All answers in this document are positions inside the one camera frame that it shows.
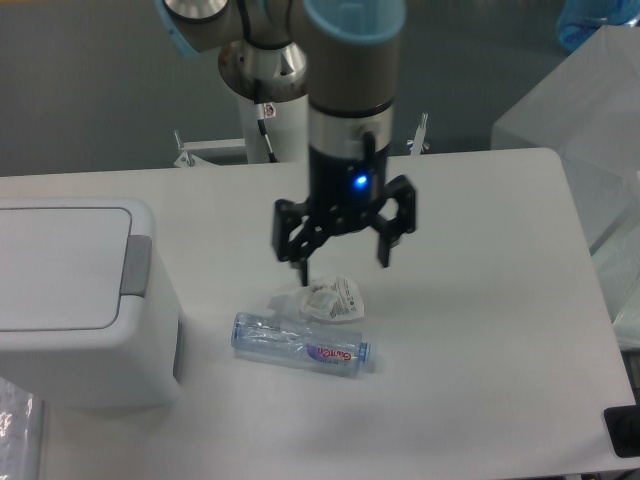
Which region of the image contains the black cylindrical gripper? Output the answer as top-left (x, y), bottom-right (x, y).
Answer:
top-left (272, 147), bottom-right (417, 286)

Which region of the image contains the white push-button trash can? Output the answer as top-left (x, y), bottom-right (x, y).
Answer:
top-left (1, 197), bottom-right (182, 409)

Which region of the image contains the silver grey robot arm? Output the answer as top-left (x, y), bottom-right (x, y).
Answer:
top-left (156, 1), bottom-right (417, 284)

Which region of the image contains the crumpled white plastic wrapper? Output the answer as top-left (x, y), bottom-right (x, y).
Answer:
top-left (267, 275), bottom-right (365, 325)

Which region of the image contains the silver clamp screw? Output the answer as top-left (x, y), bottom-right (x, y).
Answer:
top-left (406, 112), bottom-right (430, 156)

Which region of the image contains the clear plastic water bottle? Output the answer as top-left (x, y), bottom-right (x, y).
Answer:
top-left (231, 312), bottom-right (377, 377)

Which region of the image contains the blue plastic bag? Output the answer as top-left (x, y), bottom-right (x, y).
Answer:
top-left (556, 0), bottom-right (639, 53)

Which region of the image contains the black device at table edge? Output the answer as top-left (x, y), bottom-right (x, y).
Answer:
top-left (604, 405), bottom-right (640, 458)

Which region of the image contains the clear plastic bag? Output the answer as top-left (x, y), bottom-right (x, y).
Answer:
top-left (1, 379), bottom-right (44, 479)

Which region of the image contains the black cable on pedestal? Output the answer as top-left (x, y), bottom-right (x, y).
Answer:
top-left (252, 78), bottom-right (279, 164)

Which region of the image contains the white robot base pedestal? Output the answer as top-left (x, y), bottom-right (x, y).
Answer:
top-left (236, 96), bottom-right (308, 164)

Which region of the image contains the white metal mounting bracket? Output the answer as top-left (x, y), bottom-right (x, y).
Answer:
top-left (173, 130), bottom-right (248, 168)

